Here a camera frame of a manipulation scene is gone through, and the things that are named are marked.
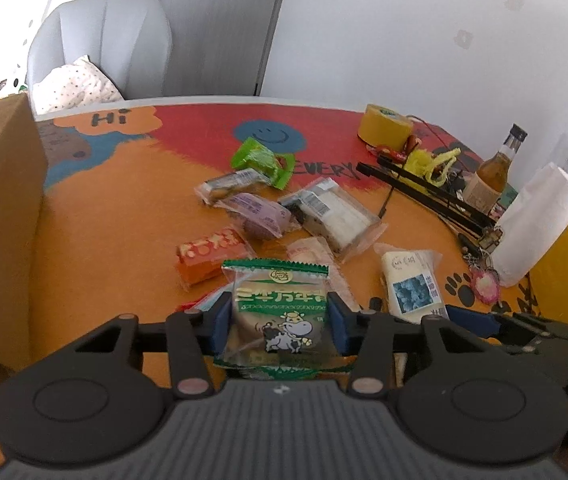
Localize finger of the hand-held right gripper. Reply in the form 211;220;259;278
446;304;530;342

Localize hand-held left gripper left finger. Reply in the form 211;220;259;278
71;292;235;396

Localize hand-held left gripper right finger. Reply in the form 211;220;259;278
327;291;502;395

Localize green cow print snack packet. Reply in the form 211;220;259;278
214;258;360;378

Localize white packet with blue picture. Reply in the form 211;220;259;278
374;243;450;325

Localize pale translucent snack packet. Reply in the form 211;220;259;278
286;236;337;266

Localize clear packet of white cakes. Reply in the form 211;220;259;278
279;177;389;263

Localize red edged snack packet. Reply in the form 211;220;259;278
176;282;235;313

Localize red orange snack packet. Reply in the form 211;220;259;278
176;227;255;291

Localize white paper towel roll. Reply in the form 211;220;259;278
491;161;568;288

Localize purple snack packet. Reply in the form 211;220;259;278
214;192;302;241

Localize clear brown bar snack packet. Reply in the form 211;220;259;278
195;169;269;206

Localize brown glass bottle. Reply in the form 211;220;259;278
462;123;528;216

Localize black folded metal rods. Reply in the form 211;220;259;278
355;155;497;238

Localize colourful printed table mat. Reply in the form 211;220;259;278
31;95;568;411

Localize yellow mesh bag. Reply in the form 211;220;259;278
406;145;462;186

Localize bright green snack packet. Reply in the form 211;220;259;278
230;137;296;190

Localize yellow tape roll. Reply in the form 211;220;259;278
357;103;415;147

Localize white dotted pillow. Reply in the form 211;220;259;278
30;56;125;115

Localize grey armchair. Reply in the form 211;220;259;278
26;0;175;111

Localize pink round keychain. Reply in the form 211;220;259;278
469;265;501;303

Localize metal keyring chain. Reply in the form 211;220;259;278
459;227;505;273

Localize red charm on string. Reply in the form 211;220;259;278
369;135;422;163

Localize grey door with black handle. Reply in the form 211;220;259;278
136;0;295;97

